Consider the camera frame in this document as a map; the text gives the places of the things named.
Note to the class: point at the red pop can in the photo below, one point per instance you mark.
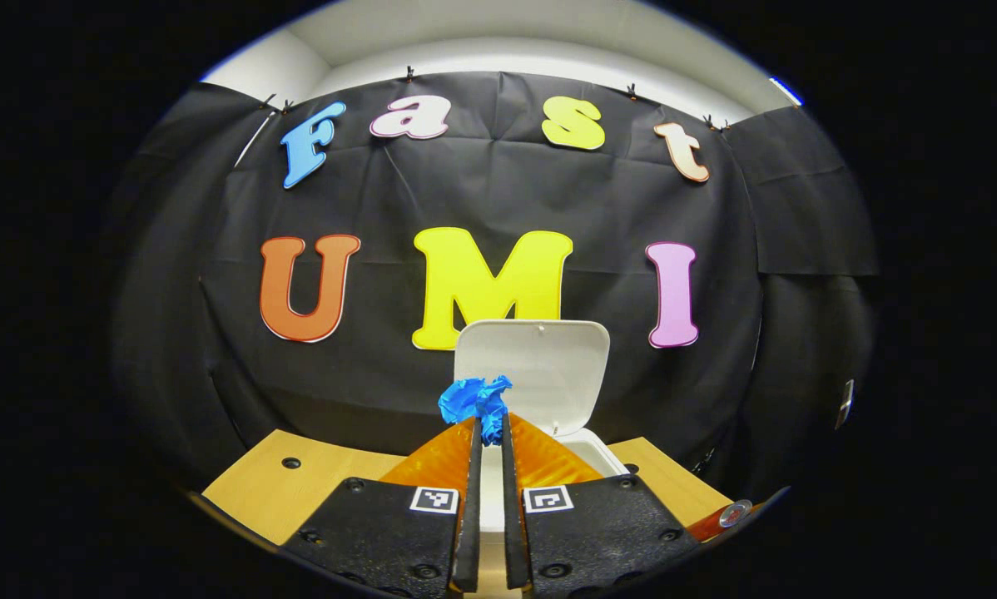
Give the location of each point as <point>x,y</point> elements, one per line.
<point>715,522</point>

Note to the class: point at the blue paper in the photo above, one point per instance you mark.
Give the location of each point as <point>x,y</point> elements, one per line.
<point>469,399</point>

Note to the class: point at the wooden desktop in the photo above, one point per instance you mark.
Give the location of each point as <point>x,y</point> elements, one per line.
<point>257,491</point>

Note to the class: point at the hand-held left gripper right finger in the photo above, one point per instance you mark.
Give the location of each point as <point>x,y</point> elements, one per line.
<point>511,516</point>

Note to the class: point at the black backdrop cloth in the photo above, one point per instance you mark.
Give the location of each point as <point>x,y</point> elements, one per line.
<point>482,200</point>

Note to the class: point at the white desktop garbage bin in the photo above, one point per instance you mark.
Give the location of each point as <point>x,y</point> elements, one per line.
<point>548,366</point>

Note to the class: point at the ceiling light panel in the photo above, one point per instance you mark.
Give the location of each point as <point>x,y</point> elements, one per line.
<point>786,90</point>

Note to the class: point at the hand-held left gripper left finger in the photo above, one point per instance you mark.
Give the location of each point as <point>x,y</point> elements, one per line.
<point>465,516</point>

